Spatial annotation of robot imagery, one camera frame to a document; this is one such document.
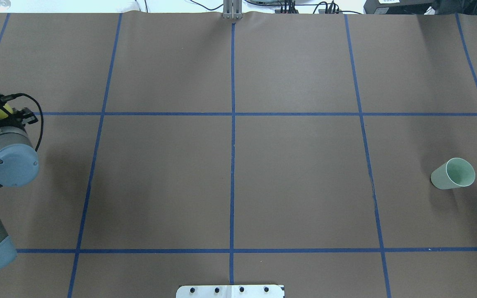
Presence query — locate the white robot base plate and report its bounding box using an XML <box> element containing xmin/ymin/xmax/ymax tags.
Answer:
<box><xmin>176</xmin><ymin>284</ymin><xmax>285</xmax><ymax>298</ymax></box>

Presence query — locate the black box on table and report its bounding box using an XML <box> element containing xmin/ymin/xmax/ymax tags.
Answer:
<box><xmin>363</xmin><ymin>0</ymin><xmax>434</xmax><ymax>15</ymax></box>

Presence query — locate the aluminium frame post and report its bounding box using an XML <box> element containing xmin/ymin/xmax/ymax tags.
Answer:
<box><xmin>222</xmin><ymin>0</ymin><xmax>243</xmax><ymax>19</ymax></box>

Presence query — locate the brown paper table mat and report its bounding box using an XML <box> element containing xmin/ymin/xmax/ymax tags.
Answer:
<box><xmin>0</xmin><ymin>12</ymin><xmax>477</xmax><ymax>298</ymax></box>

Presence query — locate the clear plastic tape roll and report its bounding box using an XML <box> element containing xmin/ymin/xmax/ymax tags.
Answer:
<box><xmin>0</xmin><ymin>0</ymin><xmax>11</xmax><ymax>12</ymax></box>

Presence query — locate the green plastic cup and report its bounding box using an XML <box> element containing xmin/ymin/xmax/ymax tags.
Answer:
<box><xmin>430</xmin><ymin>158</ymin><xmax>476</xmax><ymax>189</ymax></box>

